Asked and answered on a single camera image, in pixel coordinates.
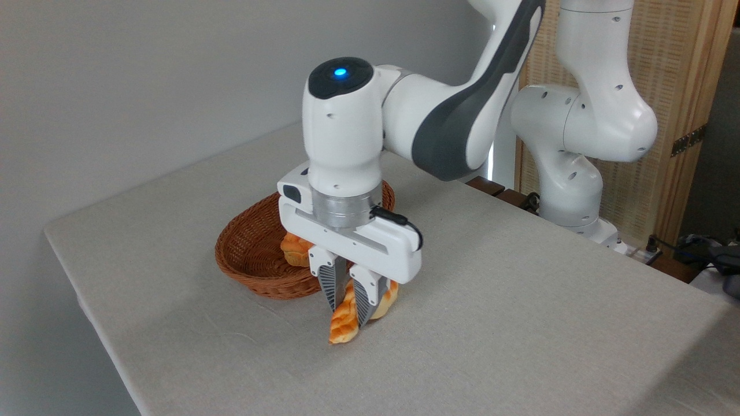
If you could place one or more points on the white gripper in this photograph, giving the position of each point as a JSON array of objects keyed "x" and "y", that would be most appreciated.
[{"x": 370, "y": 245}]

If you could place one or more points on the long braided golden bread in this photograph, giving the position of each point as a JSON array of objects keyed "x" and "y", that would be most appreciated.
[{"x": 342, "y": 324}]

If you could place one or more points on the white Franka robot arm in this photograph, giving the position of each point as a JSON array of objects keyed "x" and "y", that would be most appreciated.
[{"x": 601, "y": 115}]

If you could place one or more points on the small round golden bread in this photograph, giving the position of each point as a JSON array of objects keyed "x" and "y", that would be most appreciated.
[{"x": 293, "y": 248}]

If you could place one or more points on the brown woven wicker basket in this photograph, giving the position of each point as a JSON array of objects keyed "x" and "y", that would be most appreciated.
[{"x": 248, "y": 260}]

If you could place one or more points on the dark brown wooden block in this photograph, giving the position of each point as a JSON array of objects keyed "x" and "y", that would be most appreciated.
[
  {"x": 511, "y": 198},
  {"x": 485, "y": 186}
]

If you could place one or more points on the grey tablecloth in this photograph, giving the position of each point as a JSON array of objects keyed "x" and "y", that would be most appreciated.
[{"x": 520, "y": 318}]

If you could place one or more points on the white power strip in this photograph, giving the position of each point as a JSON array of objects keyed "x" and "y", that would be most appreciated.
[{"x": 633, "y": 253}]

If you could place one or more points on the black power plug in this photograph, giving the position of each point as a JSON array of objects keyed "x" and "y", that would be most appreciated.
[{"x": 653, "y": 244}]

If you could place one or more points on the metal screen hinge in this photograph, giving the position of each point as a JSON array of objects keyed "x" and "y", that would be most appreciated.
[{"x": 688, "y": 140}]

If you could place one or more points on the dark grey electronic device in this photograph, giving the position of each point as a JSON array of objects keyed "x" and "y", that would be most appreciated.
[{"x": 725, "y": 260}]

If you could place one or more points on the wooden rattan folding screen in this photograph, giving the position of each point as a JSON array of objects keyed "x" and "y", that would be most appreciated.
[{"x": 670, "y": 69}]

